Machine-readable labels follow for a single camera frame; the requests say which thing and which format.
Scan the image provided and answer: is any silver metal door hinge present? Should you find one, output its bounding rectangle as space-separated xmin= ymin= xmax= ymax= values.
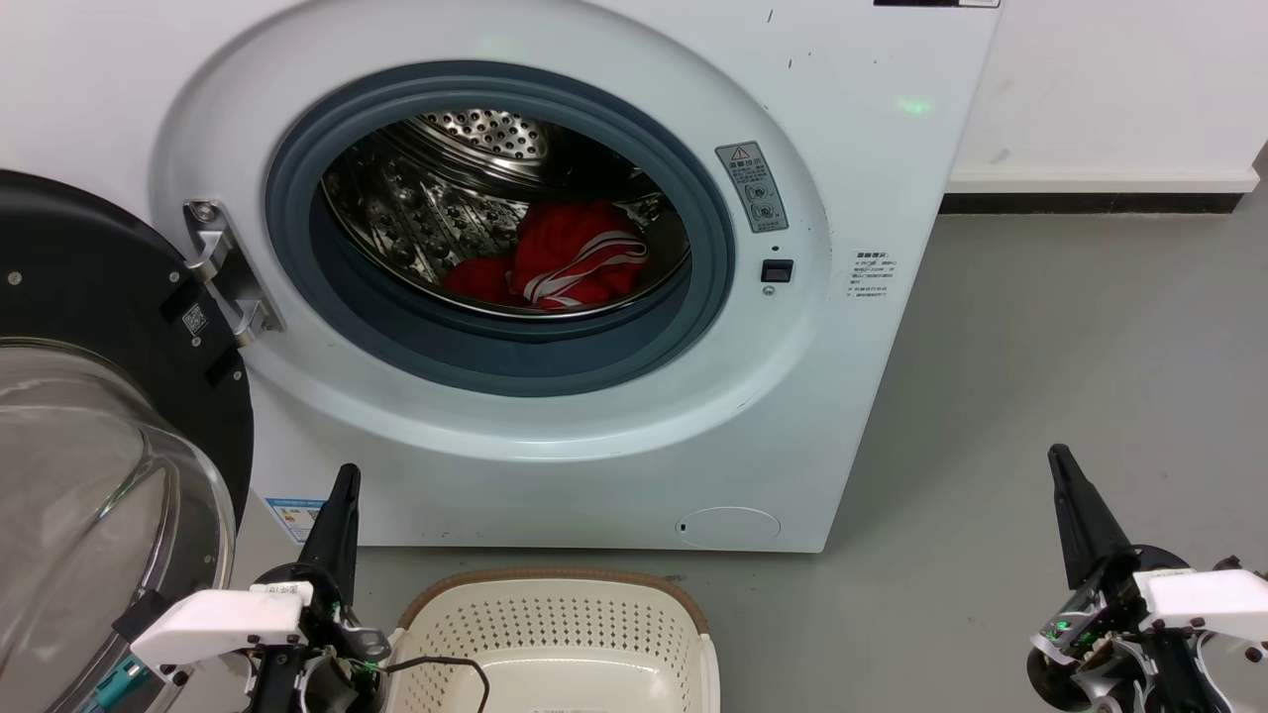
xmin=183 ymin=199 xmax=285 ymax=348

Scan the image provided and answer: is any cream perforated laundry basket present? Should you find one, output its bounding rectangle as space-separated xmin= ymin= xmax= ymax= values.
xmin=382 ymin=568 xmax=721 ymax=713

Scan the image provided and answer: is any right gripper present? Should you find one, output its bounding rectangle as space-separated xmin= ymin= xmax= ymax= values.
xmin=1026 ymin=445 xmax=1268 ymax=713

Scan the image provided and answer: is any round drain filter cover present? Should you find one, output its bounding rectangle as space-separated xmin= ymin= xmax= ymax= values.
xmin=676 ymin=506 xmax=782 ymax=549

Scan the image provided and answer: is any grey warning sticker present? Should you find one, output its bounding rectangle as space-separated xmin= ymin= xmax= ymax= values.
xmin=715 ymin=142 xmax=791 ymax=235

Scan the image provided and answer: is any red garment with white stripes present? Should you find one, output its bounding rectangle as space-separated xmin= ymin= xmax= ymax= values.
xmin=441 ymin=200 xmax=651 ymax=310

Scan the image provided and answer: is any white front-load washing machine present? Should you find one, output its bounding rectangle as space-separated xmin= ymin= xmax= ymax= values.
xmin=0 ymin=0 xmax=1004 ymax=554

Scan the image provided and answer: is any black wall baseboard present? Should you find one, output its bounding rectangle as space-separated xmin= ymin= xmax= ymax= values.
xmin=939 ymin=192 xmax=1242 ymax=216

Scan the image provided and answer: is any grey rubber door gasket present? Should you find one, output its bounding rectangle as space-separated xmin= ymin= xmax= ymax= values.
xmin=264 ymin=60 xmax=737 ymax=398

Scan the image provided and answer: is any black washer door with glass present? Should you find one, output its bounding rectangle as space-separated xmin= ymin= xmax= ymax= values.
xmin=0 ymin=169 xmax=256 ymax=713

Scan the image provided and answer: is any stainless steel washing machine drum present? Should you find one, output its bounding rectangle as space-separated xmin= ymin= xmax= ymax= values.
xmin=321 ymin=109 xmax=692 ymax=319

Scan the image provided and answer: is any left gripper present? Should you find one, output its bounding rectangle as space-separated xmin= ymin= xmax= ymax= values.
xmin=130 ymin=463 xmax=393 ymax=713

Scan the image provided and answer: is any thin black left gripper cable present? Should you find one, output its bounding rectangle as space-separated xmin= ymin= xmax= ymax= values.
xmin=380 ymin=655 xmax=492 ymax=713

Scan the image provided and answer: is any blue and white energy label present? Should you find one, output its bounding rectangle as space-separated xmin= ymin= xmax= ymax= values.
xmin=264 ymin=497 xmax=326 ymax=545

